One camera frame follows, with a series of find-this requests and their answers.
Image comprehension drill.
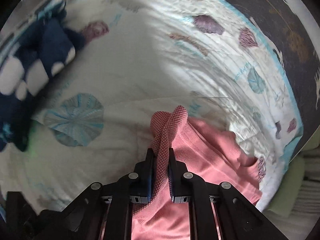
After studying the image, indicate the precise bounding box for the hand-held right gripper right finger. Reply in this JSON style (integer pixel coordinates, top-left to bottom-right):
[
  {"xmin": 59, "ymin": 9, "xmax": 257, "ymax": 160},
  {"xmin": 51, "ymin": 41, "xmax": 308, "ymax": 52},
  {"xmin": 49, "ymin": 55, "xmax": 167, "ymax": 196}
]
[{"xmin": 168, "ymin": 148, "xmax": 286, "ymax": 240}]

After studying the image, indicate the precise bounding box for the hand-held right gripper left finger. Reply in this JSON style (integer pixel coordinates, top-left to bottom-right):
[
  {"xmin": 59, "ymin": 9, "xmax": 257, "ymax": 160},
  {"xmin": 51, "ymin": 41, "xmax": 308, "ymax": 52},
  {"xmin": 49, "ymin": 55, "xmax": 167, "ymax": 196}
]
[{"xmin": 41, "ymin": 148, "xmax": 156, "ymax": 240}]

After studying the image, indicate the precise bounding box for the pink long-sleeve shirt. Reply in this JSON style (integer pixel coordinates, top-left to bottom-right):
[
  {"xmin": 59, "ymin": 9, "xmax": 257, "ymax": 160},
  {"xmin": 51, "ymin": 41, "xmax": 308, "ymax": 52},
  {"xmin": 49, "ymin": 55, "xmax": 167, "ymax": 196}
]
[{"xmin": 131, "ymin": 106, "xmax": 262, "ymax": 240}]

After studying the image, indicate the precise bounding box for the white seashell quilt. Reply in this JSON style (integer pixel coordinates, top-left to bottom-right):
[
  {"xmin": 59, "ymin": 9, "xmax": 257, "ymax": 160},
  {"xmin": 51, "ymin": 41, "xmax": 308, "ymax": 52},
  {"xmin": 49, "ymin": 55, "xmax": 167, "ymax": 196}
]
[{"xmin": 0, "ymin": 0, "xmax": 304, "ymax": 220}]

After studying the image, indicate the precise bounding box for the green pillow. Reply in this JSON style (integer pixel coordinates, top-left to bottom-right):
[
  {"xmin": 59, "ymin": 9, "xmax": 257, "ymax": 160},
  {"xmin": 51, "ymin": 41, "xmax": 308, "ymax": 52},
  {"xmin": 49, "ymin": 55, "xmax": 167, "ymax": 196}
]
[{"xmin": 265, "ymin": 159, "xmax": 306, "ymax": 214}]

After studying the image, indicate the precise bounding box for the beige curtain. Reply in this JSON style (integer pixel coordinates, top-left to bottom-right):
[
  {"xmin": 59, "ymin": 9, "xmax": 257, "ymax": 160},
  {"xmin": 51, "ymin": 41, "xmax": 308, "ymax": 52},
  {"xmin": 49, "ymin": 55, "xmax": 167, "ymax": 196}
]
[{"xmin": 299, "ymin": 150, "xmax": 320, "ymax": 218}]

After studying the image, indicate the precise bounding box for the navy star-print garment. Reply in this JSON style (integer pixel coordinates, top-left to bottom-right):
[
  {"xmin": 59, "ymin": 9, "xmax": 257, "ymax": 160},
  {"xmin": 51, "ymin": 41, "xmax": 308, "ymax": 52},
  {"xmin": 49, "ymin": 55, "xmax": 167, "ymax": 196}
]
[{"xmin": 0, "ymin": 17, "xmax": 85, "ymax": 153}]

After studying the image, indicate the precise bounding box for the dark deer-print blanket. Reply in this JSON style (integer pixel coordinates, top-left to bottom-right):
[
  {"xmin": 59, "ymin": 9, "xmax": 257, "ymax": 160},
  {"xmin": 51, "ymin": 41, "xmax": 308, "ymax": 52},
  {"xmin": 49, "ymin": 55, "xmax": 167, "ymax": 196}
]
[{"xmin": 195, "ymin": 0, "xmax": 320, "ymax": 160}]

